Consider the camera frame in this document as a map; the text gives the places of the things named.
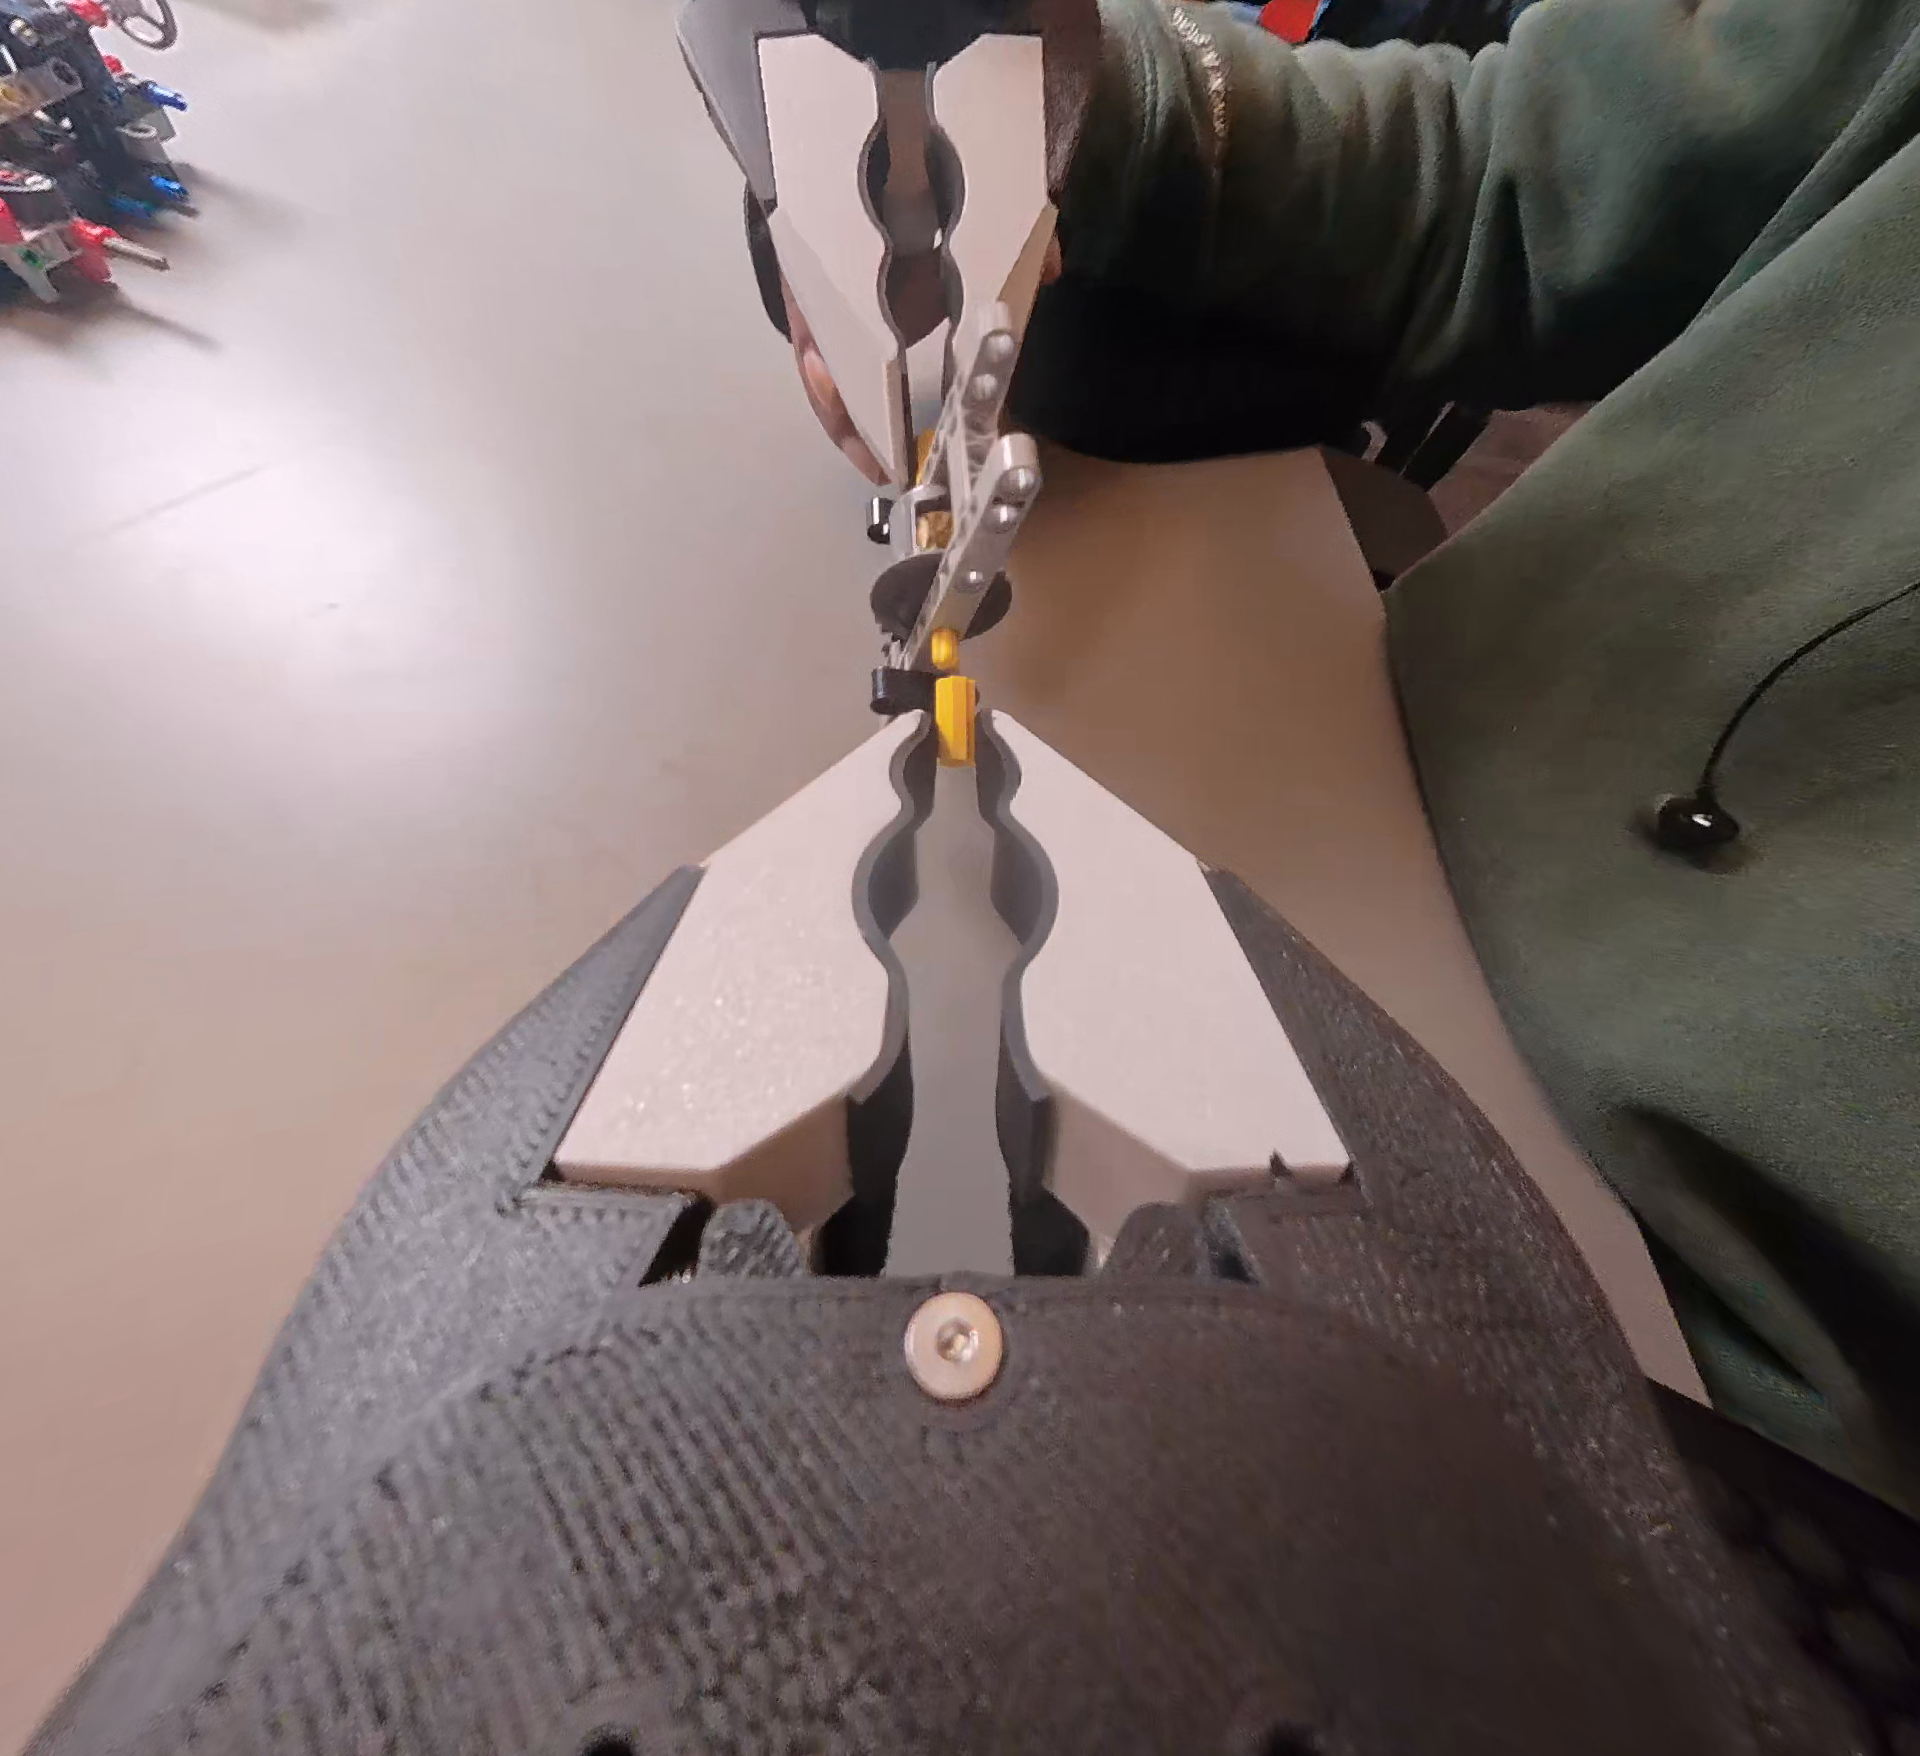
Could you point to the person's right forearm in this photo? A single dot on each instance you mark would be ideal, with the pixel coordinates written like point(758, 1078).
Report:
point(1502, 165)

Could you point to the lego car chassis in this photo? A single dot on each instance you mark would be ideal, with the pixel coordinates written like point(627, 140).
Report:
point(61, 182)

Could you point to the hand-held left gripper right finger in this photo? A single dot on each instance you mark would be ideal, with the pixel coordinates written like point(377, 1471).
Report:
point(1184, 1036)

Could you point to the yellow lego connector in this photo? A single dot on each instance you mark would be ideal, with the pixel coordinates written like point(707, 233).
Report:
point(926, 452)
point(954, 719)

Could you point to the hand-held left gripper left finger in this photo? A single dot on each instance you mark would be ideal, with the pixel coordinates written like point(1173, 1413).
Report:
point(720, 1036)

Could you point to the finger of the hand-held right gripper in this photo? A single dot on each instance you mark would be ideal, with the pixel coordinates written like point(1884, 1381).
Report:
point(1004, 165)
point(818, 165)

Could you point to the person's right hand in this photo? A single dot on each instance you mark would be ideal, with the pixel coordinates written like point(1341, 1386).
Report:
point(1170, 391)

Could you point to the person's green sweatshirt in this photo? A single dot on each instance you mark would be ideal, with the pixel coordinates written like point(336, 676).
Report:
point(1724, 1111)

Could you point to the grey lego frame assembly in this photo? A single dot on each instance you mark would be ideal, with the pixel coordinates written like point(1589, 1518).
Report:
point(975, 510)

